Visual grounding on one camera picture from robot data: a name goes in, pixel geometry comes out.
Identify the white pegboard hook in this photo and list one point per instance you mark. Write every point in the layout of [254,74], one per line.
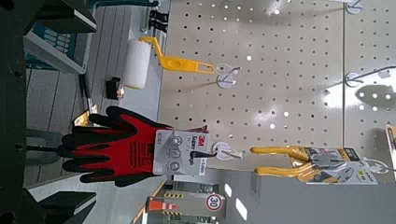
[351,79]
[354,8]
[219,149]
[224,82]
[378,165]

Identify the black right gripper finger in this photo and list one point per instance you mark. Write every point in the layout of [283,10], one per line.
[62,15]
[62,208]

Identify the round speed limit sign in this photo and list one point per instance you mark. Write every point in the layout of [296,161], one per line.
[214,202]

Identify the beige pegboard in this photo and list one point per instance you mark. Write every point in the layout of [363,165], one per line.
[280,93]

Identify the yellow pliers in package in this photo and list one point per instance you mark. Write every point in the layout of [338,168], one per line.
[280,150]

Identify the orange traffic cone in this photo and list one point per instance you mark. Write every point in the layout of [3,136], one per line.
[160,206]

